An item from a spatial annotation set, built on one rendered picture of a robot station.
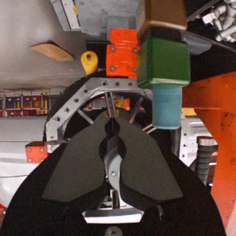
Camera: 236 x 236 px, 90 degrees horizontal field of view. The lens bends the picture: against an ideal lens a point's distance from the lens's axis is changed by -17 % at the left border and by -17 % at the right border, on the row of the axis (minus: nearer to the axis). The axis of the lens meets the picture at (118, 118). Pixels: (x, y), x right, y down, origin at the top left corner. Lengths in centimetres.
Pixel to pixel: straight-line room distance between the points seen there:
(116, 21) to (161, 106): 50
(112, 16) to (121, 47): 28
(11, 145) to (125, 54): 90
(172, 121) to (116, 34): 35
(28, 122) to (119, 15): 80
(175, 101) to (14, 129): 93
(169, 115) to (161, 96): 6
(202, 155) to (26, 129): 93
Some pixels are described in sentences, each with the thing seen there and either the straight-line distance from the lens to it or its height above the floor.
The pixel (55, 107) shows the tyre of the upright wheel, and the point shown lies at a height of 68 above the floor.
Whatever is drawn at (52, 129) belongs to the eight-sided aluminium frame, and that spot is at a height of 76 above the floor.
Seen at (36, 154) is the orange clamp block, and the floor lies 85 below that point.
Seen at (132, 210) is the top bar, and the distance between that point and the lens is 42.
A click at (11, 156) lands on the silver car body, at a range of 110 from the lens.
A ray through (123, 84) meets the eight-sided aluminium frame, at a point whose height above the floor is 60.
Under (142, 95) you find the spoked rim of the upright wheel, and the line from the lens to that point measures 60.
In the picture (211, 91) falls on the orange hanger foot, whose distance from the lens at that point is 78.
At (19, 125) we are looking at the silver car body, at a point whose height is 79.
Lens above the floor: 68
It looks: 5 degrees up
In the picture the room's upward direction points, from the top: 180 degrees counter-clockwise
